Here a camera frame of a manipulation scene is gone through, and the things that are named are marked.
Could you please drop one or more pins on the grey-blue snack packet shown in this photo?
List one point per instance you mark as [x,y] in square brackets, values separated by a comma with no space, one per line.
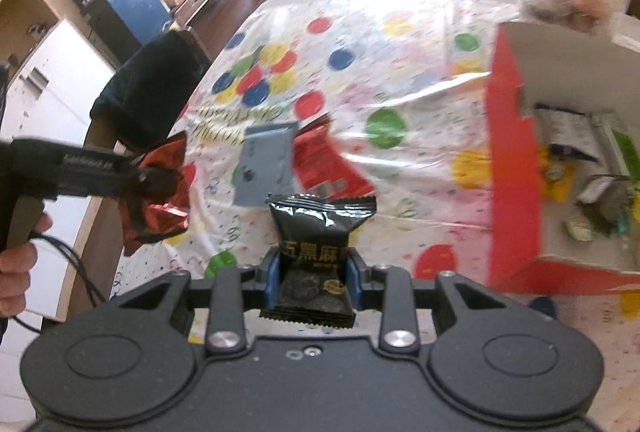
[262,166]

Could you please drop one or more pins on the balloon print plastic tablecloth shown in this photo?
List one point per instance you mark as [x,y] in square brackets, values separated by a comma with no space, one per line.
[390,76]

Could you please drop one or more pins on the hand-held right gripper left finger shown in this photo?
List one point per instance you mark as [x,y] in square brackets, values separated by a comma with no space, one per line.
[268,279]

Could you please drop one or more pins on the black snack packet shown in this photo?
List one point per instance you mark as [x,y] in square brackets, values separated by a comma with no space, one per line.
[310,222]

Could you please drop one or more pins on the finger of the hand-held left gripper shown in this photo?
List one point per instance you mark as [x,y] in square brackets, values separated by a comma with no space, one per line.
[155,182]

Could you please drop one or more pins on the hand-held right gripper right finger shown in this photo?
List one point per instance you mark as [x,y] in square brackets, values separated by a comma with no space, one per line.
[352,282]

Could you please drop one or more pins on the blue cabinet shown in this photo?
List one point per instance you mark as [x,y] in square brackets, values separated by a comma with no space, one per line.
[135,1]

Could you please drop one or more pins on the red foil snack packet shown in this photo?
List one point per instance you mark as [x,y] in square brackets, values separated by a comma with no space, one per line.
[165,222]

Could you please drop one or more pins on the dark crinkled snack packet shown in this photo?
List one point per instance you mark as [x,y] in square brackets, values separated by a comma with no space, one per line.
[607,198]

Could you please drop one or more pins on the dark upholstered chair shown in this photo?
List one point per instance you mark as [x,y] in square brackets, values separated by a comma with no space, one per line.
[145,86]

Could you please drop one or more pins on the person's left hand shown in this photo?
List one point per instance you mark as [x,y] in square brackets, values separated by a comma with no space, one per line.
[15,272]

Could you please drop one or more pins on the red cardboard box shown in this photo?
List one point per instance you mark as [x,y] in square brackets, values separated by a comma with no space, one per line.
[512,171]

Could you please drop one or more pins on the small round snack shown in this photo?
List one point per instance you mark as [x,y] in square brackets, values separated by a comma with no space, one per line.
[580,227]

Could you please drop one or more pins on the silver snack packet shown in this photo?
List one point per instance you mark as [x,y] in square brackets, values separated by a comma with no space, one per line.
[565,131]

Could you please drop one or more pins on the flat red snack packet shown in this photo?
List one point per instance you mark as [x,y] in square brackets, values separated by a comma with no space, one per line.
[325,166]

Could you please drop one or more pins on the white cabinet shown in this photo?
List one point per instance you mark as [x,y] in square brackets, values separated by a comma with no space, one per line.
[55,76]

